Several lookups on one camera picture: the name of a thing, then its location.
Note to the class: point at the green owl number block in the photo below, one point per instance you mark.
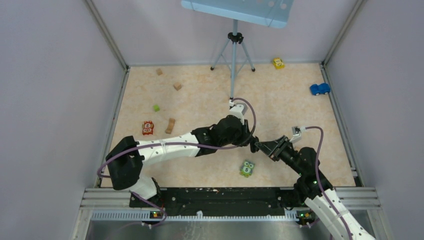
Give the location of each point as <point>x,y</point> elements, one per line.
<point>246,168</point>

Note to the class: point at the black earbud charging case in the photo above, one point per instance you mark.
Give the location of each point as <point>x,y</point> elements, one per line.
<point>253,144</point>

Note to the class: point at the orange red animal block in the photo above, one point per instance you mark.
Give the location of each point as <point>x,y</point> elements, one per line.
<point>147,128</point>

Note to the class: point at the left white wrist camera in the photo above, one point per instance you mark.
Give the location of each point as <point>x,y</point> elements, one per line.
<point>238,110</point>

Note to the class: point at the small wooden cube far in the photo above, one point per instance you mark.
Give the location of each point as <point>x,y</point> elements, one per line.
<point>159,71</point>

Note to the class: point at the small green cube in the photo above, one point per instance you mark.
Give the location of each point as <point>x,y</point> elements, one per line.
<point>156,108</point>

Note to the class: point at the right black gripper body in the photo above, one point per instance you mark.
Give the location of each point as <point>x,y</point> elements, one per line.
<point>288,155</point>

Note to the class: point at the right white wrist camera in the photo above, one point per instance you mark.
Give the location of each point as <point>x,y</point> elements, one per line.
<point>297,133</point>

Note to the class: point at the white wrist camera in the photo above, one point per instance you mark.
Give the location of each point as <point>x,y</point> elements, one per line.
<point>238,110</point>
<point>297,133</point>

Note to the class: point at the wooden cube block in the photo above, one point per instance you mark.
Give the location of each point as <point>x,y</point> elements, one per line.
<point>177,86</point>

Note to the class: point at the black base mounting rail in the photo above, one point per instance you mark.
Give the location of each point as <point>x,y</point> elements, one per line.
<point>230,201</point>

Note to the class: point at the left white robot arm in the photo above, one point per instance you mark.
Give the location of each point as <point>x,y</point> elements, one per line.
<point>127,159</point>

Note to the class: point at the blue toy car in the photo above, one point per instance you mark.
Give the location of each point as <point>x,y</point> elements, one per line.
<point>320,89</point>

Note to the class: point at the light blue tripod stand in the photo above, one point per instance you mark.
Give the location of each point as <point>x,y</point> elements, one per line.
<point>235,38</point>

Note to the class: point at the light blue perforated board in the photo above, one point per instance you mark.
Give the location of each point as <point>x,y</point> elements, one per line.
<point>269,13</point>

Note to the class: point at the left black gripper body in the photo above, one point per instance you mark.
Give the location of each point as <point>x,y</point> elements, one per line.
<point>240,138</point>

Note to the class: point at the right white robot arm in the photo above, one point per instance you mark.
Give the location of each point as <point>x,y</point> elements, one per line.
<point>313,189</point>

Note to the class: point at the wooden arch block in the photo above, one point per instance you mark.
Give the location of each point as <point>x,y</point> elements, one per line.
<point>170,126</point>

